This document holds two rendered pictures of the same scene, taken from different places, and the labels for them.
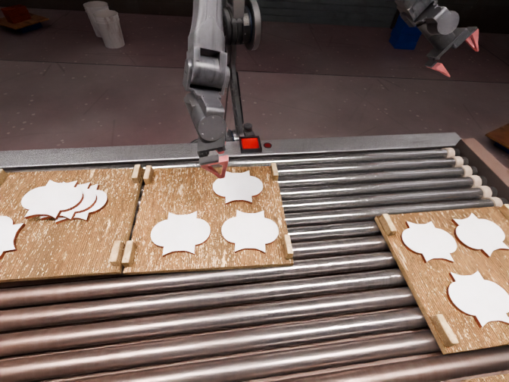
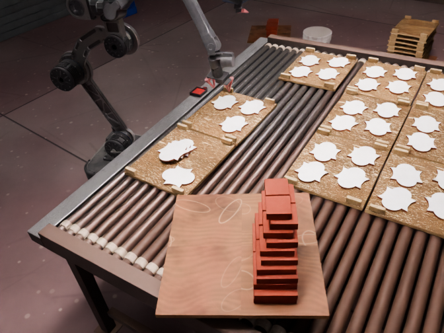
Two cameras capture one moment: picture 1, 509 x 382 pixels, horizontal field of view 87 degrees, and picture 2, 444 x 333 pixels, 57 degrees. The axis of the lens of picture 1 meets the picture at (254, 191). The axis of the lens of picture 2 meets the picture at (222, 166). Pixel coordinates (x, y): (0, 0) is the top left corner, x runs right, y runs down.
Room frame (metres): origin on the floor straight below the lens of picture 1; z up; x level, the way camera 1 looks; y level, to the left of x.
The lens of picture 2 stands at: (-0.80, 1.46, 2.12)
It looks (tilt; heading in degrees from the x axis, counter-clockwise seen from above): 40 degrees down; 315
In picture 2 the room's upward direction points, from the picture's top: 5 degrees counter-clockwise
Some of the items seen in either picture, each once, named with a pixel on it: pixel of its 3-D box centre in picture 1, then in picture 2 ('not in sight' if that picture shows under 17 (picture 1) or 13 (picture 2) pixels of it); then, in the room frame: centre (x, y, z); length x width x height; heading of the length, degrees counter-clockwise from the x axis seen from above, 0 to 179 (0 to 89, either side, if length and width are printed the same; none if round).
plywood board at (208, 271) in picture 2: not in sight; (241, 247); (-0.22, 0.82, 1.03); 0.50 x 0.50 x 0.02; 39
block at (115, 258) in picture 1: (117, 252); (226, 141); (0.29, 0.32, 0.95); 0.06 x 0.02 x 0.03; 9
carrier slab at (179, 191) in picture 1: (212, 211); (229, 115); (0.45, 0.12, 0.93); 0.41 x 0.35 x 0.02; 98
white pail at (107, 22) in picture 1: (110, 29); not in sight; (3.80, 2.06, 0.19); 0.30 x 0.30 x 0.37
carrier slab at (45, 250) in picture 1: (55, 217); (181, 158); (0.39, 0.53, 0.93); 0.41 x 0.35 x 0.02; 99
